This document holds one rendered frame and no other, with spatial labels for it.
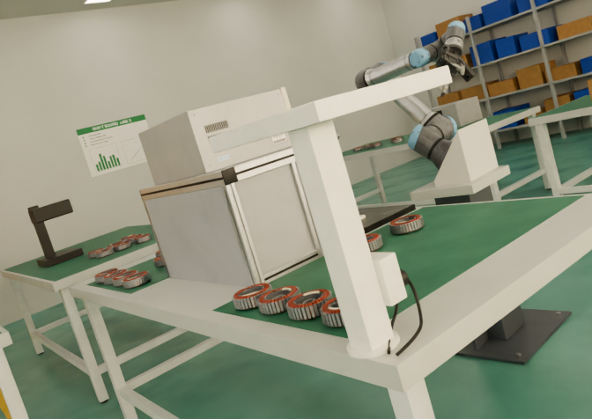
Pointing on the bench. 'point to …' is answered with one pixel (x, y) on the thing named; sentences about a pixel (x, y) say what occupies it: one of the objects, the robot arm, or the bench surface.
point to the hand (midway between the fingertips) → (452, 87)
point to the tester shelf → (225, 176)
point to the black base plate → (382, 215)
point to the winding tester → (166, 135)
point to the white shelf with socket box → (344, 208)
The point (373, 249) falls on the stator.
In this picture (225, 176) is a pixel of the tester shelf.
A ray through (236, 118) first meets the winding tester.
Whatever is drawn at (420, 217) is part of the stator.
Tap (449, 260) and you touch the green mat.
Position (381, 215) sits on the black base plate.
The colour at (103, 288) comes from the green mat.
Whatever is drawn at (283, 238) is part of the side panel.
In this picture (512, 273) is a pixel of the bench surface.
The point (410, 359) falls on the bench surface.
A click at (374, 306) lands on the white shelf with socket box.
